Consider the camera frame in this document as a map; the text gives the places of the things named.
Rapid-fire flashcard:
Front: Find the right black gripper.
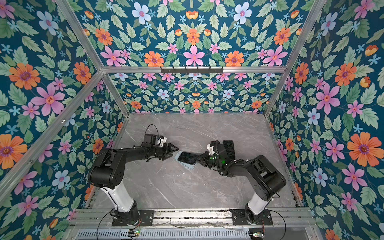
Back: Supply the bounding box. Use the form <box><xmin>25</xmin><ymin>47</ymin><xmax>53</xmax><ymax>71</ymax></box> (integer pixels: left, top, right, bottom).
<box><xmin>194</xmin><ymin>151</ymin><xmax>223</xmax><ymax>169</ymax></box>

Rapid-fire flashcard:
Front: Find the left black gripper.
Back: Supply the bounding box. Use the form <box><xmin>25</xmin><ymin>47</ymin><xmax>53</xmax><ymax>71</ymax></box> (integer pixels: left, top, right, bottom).
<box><xmin>149</xmin><ymin>142</ymin><xmax>178</xmax><ymax>161</ymax></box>

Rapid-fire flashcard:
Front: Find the silver-edged black phone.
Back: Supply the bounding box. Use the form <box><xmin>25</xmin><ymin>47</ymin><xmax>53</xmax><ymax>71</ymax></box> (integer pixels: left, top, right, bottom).
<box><xmin>223</xmin><ymin>140</ymin><xmax>236</xmax><ymax>161</ymax></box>

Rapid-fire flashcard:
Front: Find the purple-edged phone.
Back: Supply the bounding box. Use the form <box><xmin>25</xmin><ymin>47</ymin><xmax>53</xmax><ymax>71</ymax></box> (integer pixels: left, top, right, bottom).
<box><xmin>177</xmin><ymin>152</ymin><xmax>199</xmax><ymax>165</ymax></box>

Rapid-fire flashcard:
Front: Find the light blue phone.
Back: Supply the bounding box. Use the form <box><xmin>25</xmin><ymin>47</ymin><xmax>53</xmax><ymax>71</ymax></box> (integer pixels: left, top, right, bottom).
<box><xmin>174</xmin><ymin>151</ymin><xmax>199</xmax><ymax>169</ymax></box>

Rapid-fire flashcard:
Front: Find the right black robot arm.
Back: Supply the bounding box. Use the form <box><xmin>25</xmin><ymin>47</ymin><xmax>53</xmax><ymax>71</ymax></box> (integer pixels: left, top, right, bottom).
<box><xmin>198</xmin><ymin>140</ymin><xmax>287</xmax><ymax>225</ymax></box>

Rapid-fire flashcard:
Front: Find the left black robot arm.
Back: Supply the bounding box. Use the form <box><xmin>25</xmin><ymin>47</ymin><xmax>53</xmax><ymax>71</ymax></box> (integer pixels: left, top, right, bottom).
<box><xmin>88</xmin><ymin>143</ymin><xmax>179</xmax><ymax>226</ymax></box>

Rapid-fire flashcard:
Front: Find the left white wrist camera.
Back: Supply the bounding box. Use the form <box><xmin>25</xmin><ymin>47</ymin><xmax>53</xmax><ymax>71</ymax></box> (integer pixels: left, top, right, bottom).
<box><xmin>158</xmin><ymin>136</ymin><xmax>167</xmax><ymax>147</ymax></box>

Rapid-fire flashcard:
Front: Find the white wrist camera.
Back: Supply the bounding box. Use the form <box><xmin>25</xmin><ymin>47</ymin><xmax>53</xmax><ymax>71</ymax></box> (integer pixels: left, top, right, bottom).
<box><xmin>158</xmin><ymin>136</ymin><xmax>167</xmax><ymax>147</ymax></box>
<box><xmin>207</xmin><ymin>143</ymin><xmax>216</xmax><ymax>156</ymax></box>

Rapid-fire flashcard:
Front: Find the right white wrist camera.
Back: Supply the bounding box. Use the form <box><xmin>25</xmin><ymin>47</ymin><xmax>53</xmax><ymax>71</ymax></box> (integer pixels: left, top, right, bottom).
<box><xmin>207</xmin><ymin>143</ymin><xmax>216</xmax><ymax>156</ymax></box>

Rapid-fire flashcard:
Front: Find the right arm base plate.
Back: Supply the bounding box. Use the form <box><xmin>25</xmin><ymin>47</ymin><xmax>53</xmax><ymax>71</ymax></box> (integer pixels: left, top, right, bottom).
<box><xmin>230</xmin><ymin>209</ymin><xmax>273</xmax><ymax>226</ymax></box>

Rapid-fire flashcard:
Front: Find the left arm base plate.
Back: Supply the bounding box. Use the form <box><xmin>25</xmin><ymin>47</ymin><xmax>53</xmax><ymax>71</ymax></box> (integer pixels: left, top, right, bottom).
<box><xmin>111</xmin><ymin>209</ymin><xmax>155</xmax><ymax>227</ymax></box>

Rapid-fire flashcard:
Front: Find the black hook rail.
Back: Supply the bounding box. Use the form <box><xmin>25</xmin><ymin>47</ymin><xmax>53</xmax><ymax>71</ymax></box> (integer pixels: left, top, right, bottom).
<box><xmin>160</xmin><ymin>67</ymin><xmax>224</xmax><ymax>74</ymax></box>

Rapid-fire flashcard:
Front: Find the white ventilated cable duct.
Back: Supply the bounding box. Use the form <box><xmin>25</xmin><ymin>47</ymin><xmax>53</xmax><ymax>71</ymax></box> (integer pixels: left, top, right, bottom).
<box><xmin>75</xmin><ymin>229</ymin><xmax>251</xmax><ymax>240</ymax></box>

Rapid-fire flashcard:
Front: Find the aluminium frame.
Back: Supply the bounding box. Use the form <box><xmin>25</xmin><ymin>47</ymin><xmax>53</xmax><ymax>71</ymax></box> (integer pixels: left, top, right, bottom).
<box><xmin>1</xmin><ymin>1</ymin><xmax>324</xmax><ymax>240</ymax></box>

